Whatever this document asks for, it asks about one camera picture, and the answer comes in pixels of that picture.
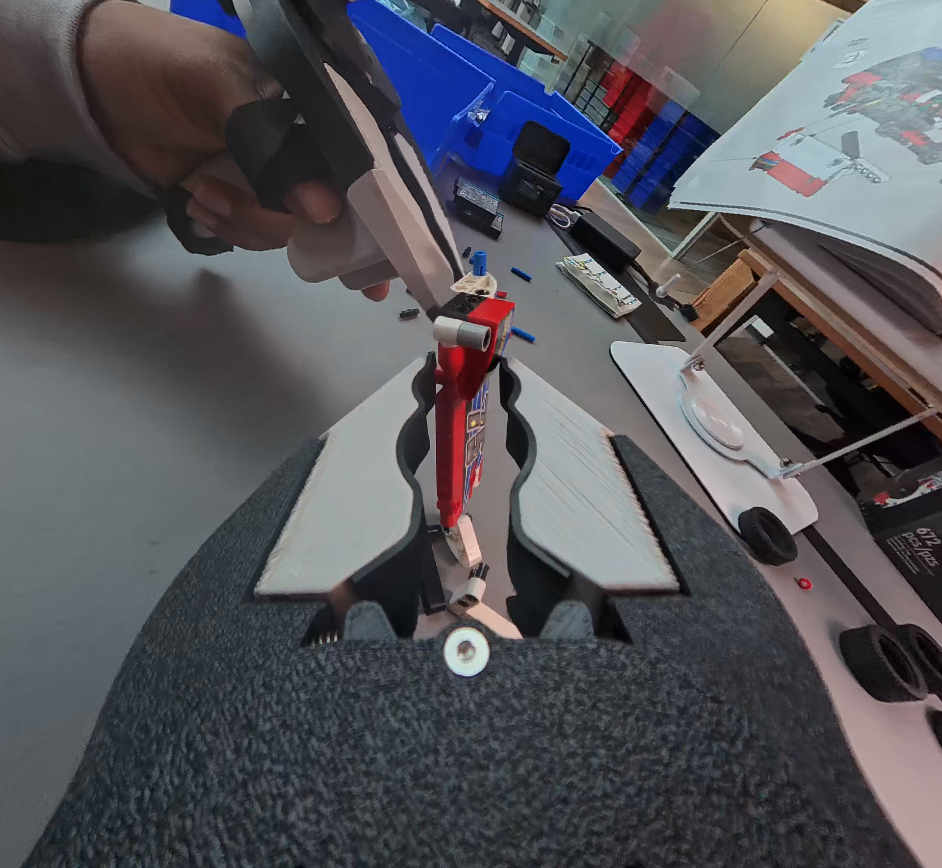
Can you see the person's left forearm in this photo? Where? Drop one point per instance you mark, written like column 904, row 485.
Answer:
column 44, row 59

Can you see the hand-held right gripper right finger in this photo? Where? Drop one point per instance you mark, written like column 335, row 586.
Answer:
column 589, row 515

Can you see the stack of red and blue bins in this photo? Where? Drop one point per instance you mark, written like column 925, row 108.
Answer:
column 647, row 140

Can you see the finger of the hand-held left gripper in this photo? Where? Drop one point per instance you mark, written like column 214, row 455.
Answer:
column 397, row 235
column 364, row 114

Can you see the white book stand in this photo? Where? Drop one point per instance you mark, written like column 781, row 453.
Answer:
column 706, row 441

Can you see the wooden office desk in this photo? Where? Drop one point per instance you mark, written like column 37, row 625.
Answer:
column 508, row 18

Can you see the toy set box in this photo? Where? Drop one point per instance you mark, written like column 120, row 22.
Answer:
column 905, row 552

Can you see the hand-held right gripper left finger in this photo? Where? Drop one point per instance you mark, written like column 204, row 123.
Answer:
column 346, row 515

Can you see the black open case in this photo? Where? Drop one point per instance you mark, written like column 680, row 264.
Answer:
column 533, row 169

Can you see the white plug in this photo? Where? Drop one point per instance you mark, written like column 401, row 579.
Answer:
column 668, row 287

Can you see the black power adapter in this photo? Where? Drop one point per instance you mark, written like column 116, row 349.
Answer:
column 603, row 235

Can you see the red and white toy panel assembly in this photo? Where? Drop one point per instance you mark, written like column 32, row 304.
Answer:
column 456, row 426

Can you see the scatter of toy pins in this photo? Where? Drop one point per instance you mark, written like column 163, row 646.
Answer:
column 522, row 333

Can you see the open instruction book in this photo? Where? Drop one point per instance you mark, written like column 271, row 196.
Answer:
column 809, row 110

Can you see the folded sticker sheet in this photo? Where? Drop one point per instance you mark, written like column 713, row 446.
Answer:
column 596, row 287

